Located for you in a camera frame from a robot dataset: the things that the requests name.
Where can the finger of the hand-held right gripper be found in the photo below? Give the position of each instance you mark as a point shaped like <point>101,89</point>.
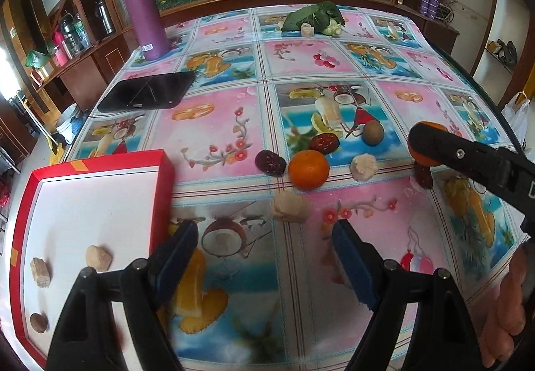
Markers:
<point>443,145</point>

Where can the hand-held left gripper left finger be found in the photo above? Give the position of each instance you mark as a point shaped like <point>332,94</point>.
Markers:
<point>175,266</point>

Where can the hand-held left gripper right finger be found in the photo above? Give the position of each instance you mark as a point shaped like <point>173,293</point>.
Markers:
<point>351,262</point>

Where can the orange mandarin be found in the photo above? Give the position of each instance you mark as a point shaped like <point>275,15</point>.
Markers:
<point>308,169</point>
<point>422,158</point>

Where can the dried red date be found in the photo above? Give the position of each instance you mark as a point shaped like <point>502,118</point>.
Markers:
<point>324,143</point>
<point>423,178</point>
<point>270,162</point>

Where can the beige peeled lump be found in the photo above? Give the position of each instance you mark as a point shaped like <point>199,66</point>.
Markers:
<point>308,30</point>
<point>288,207</point>
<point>363,167</point>
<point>98,257</point>

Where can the red box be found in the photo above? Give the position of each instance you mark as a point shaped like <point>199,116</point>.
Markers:
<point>104,203</point>

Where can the beige cut stem piece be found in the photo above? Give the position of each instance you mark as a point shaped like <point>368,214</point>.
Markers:
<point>40,272</point>

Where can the small brown round fruit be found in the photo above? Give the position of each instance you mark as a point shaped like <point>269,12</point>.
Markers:
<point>38,321</point>

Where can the person's right hand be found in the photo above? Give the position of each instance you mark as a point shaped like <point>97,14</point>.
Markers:
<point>508,304</point>

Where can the white plastic bag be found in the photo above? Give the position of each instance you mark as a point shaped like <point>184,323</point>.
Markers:
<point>516,116</point>

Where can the purple spray bottle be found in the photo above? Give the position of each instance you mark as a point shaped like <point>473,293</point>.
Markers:
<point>435,5</point>
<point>425,3</point>

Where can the fruit print tablecloth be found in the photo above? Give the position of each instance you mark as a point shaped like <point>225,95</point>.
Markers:
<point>234,137</point>

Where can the pale green cauliflower piece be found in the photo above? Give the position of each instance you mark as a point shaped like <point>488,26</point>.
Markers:
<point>333,29</point>

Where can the black tablet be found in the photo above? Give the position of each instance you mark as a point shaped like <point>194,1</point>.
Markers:
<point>146,91</point>

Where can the white bucket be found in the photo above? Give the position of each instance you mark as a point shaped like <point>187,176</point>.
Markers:
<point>67,124</point>

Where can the green leafy vegetable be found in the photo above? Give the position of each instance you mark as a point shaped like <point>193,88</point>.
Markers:
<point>311,15</point>

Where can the pink bottle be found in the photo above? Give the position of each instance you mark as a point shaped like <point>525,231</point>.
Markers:
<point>60,50</point>

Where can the green plastic bag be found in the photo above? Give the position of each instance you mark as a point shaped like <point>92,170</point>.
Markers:
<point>36,59</point>

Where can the purple thermos bottle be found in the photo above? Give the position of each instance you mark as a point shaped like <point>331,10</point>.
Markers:
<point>144,15</point>

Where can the steel flask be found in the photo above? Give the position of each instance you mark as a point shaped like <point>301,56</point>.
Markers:
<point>104,16</point>

